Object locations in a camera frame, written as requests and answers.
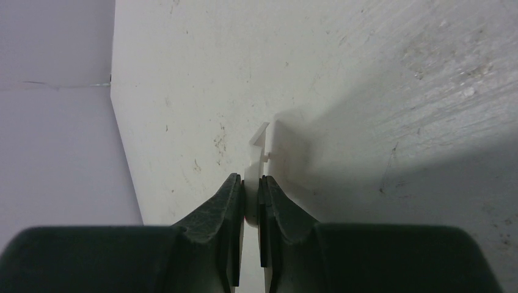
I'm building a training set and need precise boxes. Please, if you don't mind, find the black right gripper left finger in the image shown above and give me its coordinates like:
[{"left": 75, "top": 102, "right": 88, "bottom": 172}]
[{"left": 1, "top": 173, "right": 244, "bottom": 292}]

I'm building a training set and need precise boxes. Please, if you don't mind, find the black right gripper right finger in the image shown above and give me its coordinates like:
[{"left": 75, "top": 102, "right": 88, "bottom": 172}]
[{"left": 258, "top": 176, "right": 502, "bottom": 292}]

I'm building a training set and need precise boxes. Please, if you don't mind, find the white battery cover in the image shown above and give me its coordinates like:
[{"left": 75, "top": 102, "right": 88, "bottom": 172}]
[{"left": 244, "top": 122, "right": 269, "bottom": 227}]

